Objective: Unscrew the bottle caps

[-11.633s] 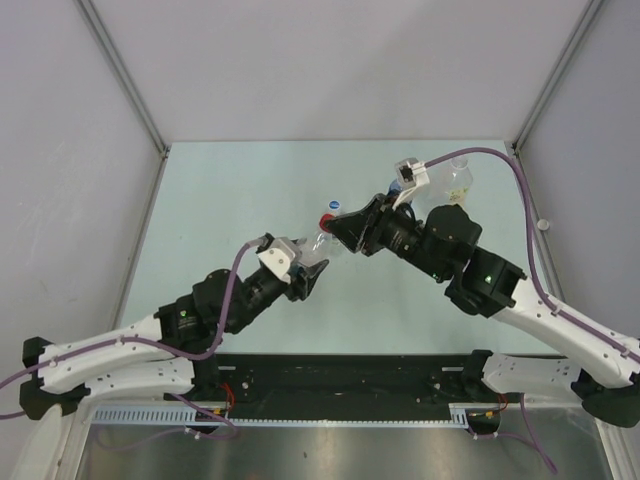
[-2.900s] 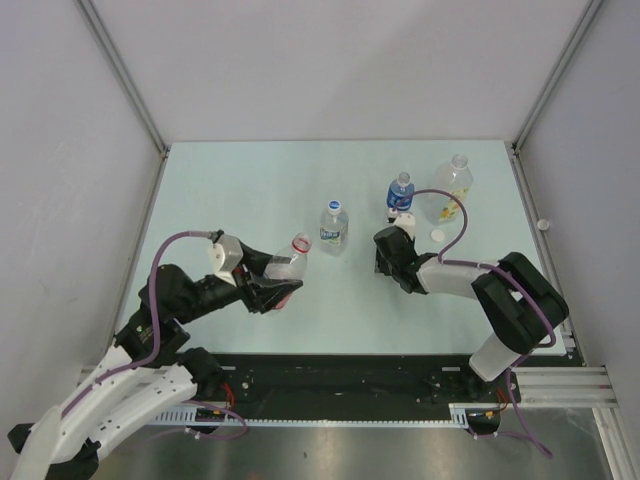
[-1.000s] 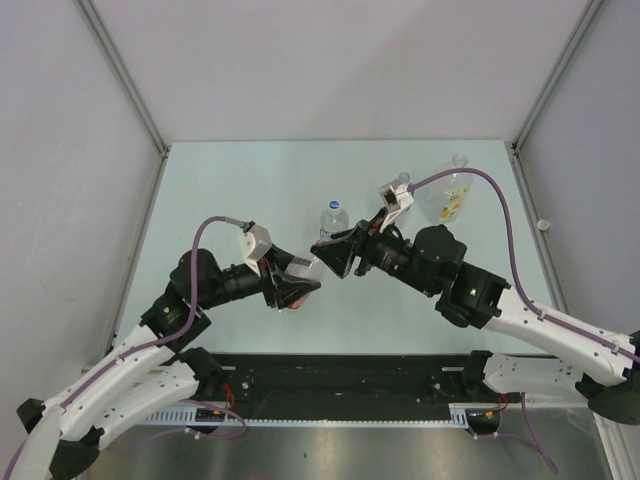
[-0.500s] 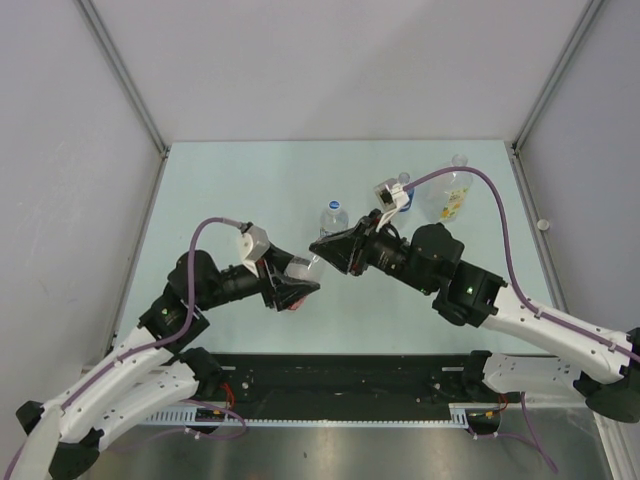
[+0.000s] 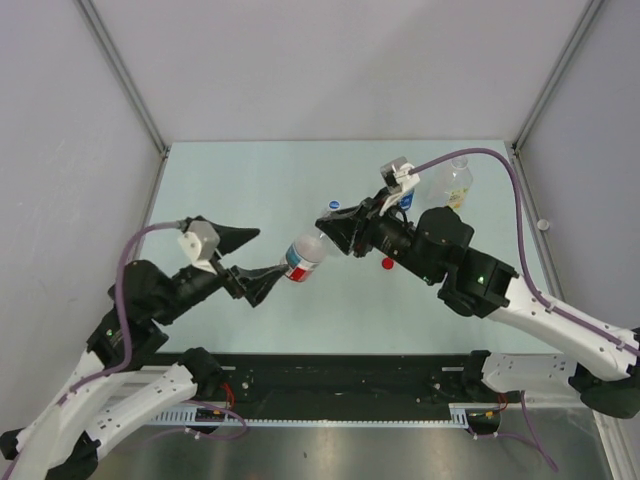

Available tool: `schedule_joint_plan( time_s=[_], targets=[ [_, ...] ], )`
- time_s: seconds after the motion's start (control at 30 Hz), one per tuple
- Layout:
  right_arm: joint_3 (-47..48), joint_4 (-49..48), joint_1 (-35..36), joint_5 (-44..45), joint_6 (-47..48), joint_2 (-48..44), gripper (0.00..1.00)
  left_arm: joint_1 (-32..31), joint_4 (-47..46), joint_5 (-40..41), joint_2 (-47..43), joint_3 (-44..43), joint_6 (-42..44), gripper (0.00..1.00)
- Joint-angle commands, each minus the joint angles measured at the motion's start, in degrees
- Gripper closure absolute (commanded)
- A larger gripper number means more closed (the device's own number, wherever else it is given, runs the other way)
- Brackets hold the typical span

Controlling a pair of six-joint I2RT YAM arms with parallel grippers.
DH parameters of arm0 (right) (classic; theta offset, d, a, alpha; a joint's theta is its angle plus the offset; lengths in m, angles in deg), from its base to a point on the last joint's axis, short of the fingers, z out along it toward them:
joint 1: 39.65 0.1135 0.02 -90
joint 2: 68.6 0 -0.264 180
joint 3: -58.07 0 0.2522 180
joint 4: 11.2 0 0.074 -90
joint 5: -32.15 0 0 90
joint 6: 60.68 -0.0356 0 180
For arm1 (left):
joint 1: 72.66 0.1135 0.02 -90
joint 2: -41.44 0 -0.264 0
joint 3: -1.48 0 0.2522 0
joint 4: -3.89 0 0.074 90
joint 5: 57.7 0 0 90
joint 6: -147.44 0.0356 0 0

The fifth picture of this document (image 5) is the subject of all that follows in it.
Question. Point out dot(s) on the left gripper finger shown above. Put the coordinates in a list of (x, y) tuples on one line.
[(230, 238), (254, 285)]

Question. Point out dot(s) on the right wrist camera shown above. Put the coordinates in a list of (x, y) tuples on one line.
[(398, 179)]

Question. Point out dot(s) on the blue label Pocari bottle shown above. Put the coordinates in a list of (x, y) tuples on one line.
[(406, 201)]

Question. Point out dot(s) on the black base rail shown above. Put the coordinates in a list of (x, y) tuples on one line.
[(349, 388)]

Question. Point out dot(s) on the square clear juice bottle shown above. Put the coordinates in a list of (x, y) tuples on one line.
[(450, 184)]

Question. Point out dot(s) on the red bottle cap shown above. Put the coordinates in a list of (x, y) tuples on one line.
[(387, 263)]

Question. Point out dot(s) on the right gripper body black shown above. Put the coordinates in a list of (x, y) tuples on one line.
[(373, 231)]

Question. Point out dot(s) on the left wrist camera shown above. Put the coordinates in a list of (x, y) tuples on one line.
[(199, 241)]

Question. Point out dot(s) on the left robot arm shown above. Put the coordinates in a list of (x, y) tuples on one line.
[(80, 427)]

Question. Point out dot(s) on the red cap water bottle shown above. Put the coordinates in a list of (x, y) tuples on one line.
[(304, 255)]

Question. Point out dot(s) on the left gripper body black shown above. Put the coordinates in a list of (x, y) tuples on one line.
[(227, 276)]

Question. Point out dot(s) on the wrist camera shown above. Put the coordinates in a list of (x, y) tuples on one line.
[(199, 241), (398, 179)]

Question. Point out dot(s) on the green label clear bottle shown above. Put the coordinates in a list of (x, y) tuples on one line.
[(330, 207)]

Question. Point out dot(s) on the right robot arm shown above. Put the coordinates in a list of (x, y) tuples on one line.
[(593, 361)]

